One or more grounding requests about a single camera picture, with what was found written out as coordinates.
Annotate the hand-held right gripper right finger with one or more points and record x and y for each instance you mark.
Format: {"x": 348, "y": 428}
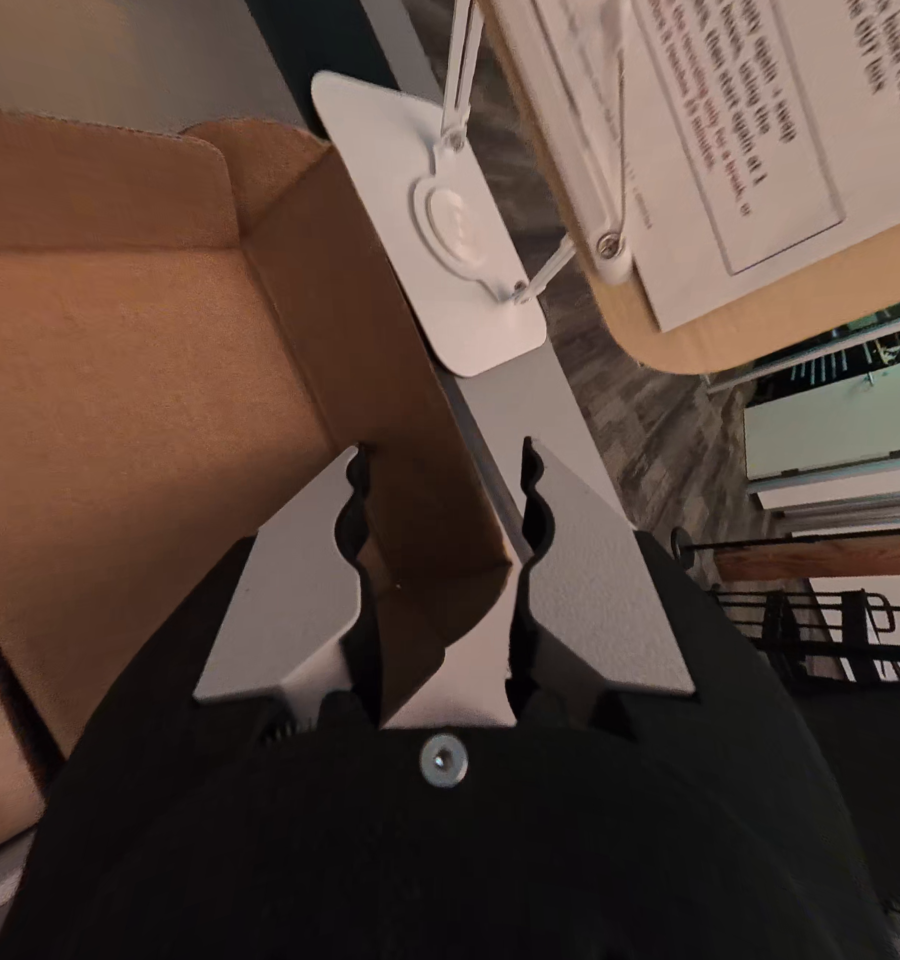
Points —
{"x": 607, "y": 615}

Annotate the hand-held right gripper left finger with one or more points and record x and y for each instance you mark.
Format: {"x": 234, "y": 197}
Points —
{"x": 285, "y": 615}

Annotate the white cardboard box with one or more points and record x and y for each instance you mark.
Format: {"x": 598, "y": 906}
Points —
{"x": 157, "y": 390}

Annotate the brown wooden table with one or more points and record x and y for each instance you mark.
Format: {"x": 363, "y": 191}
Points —
{"x": 832, "y": 559}

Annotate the white cabinet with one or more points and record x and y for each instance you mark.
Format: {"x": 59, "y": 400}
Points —
{"x": 832, "y": 435}

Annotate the wooden clipboard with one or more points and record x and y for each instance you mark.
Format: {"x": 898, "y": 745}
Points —
{"x": 719, "y": 345}

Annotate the printed paper sheet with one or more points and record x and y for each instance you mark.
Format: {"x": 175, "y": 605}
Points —
{"x": 757, "y": 112}

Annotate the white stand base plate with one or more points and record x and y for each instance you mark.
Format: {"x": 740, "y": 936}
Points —
{"x": 390, "y": 150}

